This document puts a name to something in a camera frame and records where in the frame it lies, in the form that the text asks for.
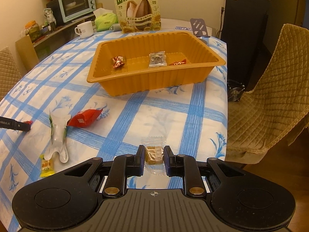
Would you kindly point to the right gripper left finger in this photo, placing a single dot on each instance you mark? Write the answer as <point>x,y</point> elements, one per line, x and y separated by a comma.
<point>118,170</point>

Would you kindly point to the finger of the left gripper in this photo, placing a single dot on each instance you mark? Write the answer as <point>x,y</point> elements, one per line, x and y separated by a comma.
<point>21,126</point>

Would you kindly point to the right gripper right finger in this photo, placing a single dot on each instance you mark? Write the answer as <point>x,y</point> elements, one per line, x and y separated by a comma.
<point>186,167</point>

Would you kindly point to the clear brown candy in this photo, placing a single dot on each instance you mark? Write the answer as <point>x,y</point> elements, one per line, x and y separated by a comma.
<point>154,161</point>

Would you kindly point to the green long snack wrapper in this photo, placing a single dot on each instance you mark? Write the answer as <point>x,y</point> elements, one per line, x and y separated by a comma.
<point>58,137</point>

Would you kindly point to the yellow green candy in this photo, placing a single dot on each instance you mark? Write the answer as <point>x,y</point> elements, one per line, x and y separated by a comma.
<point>47,167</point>

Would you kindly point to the red double happiness packet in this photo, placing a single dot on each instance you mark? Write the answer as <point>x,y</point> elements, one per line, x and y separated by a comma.
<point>84,118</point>

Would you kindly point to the red patterned candy packet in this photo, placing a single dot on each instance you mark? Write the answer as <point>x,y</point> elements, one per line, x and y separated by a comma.
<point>118,61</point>

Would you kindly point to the clear seaweed snack packet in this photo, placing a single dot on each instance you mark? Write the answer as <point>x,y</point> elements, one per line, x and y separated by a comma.
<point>157,59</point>

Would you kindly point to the red cartoon candy packet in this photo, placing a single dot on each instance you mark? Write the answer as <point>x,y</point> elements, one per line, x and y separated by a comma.
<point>28,122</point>

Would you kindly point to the large red candy packet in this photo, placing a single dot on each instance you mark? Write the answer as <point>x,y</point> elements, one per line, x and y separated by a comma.
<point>176,63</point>

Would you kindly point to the blue checked tablecloth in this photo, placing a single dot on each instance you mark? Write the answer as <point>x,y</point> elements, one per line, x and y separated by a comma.
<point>192,118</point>

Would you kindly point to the quilted brown chair left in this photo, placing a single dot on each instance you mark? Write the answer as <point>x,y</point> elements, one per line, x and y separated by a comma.
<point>9,73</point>

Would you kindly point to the quilted brown chair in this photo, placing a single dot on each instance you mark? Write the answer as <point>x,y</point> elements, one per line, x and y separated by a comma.
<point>9,73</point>
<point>276,106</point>

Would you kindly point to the wooden shelf unit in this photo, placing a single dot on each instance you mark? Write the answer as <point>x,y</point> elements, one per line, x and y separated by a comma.
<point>32,53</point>

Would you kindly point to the quilted brown chair right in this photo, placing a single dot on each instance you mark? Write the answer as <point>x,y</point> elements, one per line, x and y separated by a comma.
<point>276,106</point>

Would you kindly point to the black floor fan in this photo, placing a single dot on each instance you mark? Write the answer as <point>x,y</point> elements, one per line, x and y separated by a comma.
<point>235,90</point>

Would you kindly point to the pickle jar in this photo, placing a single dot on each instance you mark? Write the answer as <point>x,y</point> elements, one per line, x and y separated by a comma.
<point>32,29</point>

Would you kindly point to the orange plastic tray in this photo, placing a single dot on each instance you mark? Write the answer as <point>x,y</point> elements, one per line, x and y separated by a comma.
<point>136,75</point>

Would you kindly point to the white mug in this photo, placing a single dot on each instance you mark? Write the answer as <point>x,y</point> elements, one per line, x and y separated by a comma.
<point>84,30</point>

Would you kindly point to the light blue toaster oven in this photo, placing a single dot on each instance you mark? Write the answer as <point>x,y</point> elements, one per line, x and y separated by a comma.
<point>65,11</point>

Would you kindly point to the blue white tissue packet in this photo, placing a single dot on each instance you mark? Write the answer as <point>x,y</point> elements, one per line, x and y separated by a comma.
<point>183,28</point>

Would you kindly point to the green tissue pack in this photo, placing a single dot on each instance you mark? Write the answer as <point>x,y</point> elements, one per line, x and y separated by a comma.
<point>104,19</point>

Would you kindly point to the grey phone stand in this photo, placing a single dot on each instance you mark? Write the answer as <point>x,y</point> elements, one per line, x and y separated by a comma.
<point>199,28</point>

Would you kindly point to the black cabinet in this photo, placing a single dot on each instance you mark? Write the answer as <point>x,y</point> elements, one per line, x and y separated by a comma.
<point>244,27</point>

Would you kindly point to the sunflower seed snack box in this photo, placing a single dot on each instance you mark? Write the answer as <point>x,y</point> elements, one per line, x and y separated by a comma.
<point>138,15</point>

